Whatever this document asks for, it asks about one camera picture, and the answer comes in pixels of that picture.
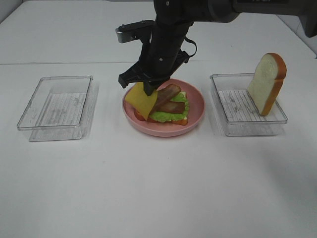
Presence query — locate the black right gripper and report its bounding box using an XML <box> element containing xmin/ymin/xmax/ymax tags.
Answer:
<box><xmin>118</xmin><ymin>42</ymin><xmax>190</xmax><ymax>96</ymax></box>

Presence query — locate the yellow cheese slice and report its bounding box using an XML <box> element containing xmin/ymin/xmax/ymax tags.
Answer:
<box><xmin>124</xmin><ymin>82</ymin><xmax>158</xmax><ymax>119</ymax></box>

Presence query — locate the bacon strip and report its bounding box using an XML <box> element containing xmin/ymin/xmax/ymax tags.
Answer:
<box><xmin>157</xmin><ymin>101</ymin><xmax>186</xmax><ymax>114</ymax></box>
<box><xmin>151</xmin><ymin>84</ymin><xmax>181</xmax><ymax>113</ymax></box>

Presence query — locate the bread slice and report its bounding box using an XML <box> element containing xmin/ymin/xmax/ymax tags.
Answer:
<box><xmin>134</xmin><ymin>91</ymin><xmax>190</xmax><ymax>125</ymax></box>
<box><xmin>247</xmin><ymin>53</ymin><xmax>287</xmax><ymax>116</ymax></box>

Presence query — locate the green lettuce leaf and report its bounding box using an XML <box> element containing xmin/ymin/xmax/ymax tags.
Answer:
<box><xmin>148</xmin><ymin>91</ymin><xmax>190</xmax><ymax>123</ymax></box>

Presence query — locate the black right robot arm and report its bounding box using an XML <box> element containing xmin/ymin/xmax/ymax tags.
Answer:
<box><xmin>116</xmin><ymin>0</ymin><xmax>317</xmax><ymax>96</ymax></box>

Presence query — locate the pink round plate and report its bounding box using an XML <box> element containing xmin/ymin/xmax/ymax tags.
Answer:
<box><xmin>122</xmin><ymin>79</ymin><xmax>206</xmax><ymax>137</ymax></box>

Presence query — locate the clear left plastic container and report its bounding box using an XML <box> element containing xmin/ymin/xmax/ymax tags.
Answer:
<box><xmin>17</xmin><ymin>75</ymin><xmax>99</xmax><ymax>142</ymax></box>

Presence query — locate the clear plastic container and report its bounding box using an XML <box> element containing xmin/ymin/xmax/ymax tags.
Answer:
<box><xmin>17</xmin><ymin>75</ymin><xmax>99</xmax><ymax>142</ymax></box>
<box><xmin>210</xmin><ymin>73</ymin><xmax>288</xmax><ymax>136</ymax></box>

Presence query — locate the clear right plastic container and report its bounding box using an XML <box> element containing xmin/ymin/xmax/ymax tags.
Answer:
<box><xmin>210</xmin><ymin>73</ymin><xmax>288</xmax><ymax>136</ymax></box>

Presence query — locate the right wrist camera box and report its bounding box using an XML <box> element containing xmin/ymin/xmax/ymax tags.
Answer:
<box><xmin>115</xmin><ymin>20</ymin><xmax>154</xmax><ymax>44</ymax></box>

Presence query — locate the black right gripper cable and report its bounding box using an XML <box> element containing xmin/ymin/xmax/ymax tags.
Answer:
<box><xmin>183</xmin><ymin>36</ymin><xmax>198</xmax><ymax>58</ymax></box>

